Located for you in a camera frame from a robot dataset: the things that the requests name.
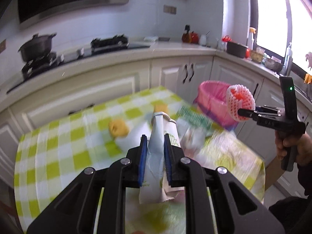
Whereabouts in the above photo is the black cabinet handle left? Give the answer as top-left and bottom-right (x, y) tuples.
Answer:
(183, 64), (188, 84)

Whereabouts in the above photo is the white ceramic jar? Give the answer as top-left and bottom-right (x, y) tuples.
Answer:
(199, 34), (207, 47)

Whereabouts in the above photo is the black cabinet handle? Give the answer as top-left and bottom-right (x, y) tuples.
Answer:
(183, 64), (188, 84)
(189, 63), (195, 82)

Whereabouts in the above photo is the red kettle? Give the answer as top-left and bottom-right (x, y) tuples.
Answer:
(181, 25), (199, 44)

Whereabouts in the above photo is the large white foam sheet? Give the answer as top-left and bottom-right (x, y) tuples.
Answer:
(115, 121), (151, 156)

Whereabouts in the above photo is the black gas stove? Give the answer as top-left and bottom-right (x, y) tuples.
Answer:
(6, 34), (150, 94)

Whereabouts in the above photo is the green white patterned cloth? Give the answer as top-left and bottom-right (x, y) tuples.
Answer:
(177, 106), (213, 132)

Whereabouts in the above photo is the crushed white paper cup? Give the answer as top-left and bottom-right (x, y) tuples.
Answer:
(139, 112), (183, 204)

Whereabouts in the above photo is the black pan by window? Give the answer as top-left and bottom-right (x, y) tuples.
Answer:
(226, 41), (250, 59)

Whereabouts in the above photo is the green white checkered tablecloth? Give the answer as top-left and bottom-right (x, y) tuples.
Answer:
(14, 87), (265, 231)

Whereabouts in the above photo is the black cabinet handle right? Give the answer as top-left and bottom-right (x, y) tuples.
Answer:
(189, 63), (195, 82)

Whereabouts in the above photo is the pink white foam fruit net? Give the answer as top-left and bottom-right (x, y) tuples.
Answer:
(226, 85), (255, 122)

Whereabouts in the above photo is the black cooking pot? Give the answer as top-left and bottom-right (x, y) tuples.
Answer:
(18, 33), (57, 63)

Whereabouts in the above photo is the pink bag-lined trash bin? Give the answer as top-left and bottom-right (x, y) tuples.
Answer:
(193, 80), (238, 130)

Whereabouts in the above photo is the yellow sponge with hole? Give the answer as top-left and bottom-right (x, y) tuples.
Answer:
(108, 119), (129, 138)

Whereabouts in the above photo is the person's right hand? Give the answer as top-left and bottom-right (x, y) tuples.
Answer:
(275, 131), (311, 166)

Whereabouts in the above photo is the yellow sponge block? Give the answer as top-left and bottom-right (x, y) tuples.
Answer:
(153, 104), (169, 114)

